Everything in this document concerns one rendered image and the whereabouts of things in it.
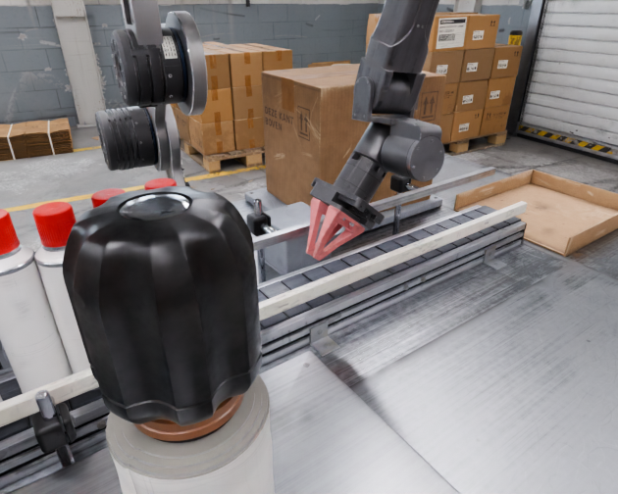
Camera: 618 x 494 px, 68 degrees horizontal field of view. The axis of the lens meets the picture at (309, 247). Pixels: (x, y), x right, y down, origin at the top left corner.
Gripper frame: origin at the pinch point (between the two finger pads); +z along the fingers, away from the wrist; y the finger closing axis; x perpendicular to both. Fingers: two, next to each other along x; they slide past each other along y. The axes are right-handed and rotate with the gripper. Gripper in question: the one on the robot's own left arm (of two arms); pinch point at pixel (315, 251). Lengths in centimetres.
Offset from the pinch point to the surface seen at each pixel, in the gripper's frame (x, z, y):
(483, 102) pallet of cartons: 286, -178, -205
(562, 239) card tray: 48, -26, 9
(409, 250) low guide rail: 13.0, -7.4, 4.3
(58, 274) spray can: -30.1, 13.4, 2.7
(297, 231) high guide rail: -1.8, -1.1, -3.5
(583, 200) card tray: 66, -42, 1
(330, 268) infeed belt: 7.5, 1.3, -2.9
